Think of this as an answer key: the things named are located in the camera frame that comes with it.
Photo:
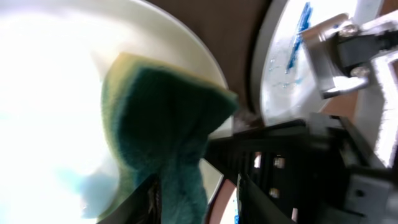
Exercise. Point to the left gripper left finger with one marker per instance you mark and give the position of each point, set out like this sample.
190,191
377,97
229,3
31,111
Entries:
143,206

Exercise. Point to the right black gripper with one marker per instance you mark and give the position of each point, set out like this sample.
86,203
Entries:
319,170

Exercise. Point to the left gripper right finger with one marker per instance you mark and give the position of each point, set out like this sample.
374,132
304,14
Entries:
254,207

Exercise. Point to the green yellow sponge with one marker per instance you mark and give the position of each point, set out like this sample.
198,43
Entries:
157,120

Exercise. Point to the white plate stained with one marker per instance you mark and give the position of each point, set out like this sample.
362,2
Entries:
281,82
55,163

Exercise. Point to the white plate front stained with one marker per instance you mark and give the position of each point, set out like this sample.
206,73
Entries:
281,82

